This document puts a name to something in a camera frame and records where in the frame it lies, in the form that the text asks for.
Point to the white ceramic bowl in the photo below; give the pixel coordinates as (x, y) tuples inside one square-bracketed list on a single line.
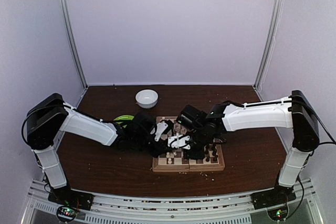
[(147, 98)]

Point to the aluminium frame post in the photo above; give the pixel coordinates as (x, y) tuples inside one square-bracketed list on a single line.
[(270, 40), (72, 43)]

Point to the aluminium front rail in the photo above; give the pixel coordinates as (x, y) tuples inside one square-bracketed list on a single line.
[(230, 208)]

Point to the wooden chess board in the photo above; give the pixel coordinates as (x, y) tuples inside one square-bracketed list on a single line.
[(181, 158)]

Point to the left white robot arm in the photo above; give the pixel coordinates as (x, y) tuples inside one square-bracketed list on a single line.
[(53, 115)]

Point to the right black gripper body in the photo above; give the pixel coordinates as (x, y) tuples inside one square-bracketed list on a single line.
[(201, 139)]

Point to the left aluminium frame post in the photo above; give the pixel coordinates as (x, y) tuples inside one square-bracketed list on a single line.
[(72, 43)]

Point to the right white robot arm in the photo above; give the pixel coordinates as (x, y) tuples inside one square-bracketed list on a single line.
[(292, 112)]

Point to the green plastic plate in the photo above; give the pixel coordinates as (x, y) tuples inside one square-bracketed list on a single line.
[(123, 117)]

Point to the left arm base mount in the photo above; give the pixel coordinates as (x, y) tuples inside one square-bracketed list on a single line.
[(77, 200)]

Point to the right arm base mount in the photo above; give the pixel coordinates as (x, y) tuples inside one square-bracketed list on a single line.
[(270, 198)]

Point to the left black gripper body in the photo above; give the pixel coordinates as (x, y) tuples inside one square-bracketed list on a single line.
[(140, 142)]

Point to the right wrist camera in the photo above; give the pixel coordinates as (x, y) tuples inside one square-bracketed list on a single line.
[(191, 118)]

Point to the right aluminium frame post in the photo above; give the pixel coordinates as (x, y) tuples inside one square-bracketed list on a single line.
[(270, 40)]

